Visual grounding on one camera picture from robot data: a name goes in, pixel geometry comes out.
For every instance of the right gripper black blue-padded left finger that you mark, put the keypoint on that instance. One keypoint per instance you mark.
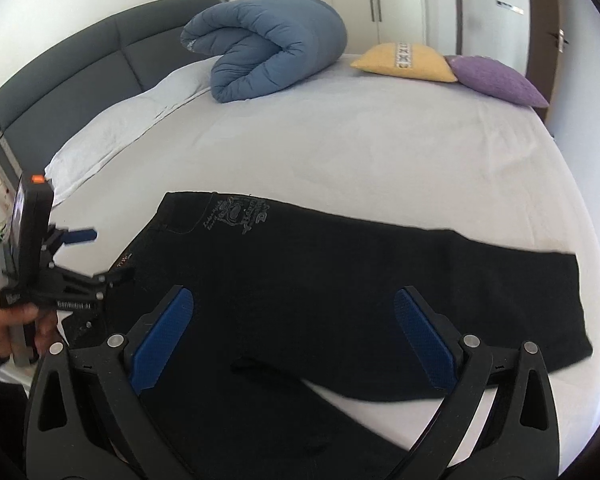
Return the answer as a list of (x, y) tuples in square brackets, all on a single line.
[(84, 418)]

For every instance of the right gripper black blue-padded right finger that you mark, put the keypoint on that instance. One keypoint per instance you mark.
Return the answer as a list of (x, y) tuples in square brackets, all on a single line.
[(498, 418)]

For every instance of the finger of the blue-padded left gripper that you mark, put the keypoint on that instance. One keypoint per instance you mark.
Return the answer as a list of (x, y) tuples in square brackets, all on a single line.
[(79, 236)]

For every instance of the white pillow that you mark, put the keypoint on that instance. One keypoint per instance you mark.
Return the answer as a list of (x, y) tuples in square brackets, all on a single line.
[(121, 124)]

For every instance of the brown door with handle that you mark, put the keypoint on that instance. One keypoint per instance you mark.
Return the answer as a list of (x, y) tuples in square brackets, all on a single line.
[(547, 41)]

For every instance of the purple cushion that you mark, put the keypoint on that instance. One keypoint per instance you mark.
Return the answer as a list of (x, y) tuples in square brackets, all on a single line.
[(493, 78)]

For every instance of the rolled blue duvet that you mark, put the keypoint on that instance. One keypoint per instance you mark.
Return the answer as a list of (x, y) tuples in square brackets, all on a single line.
[(265, 46)]

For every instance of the black denim pants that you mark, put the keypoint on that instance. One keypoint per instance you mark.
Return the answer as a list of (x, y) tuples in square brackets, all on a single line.
[(288, 299)]

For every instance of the yellow cushion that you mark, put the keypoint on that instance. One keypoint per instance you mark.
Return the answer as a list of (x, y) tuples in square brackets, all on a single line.
[(411, 61)]

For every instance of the person's left hand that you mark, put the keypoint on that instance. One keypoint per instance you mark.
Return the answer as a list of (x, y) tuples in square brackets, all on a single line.
[(45, 322)]

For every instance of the dark grey bed headboard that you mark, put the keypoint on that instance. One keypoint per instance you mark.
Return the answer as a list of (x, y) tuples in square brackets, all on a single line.
[(55, 95)]

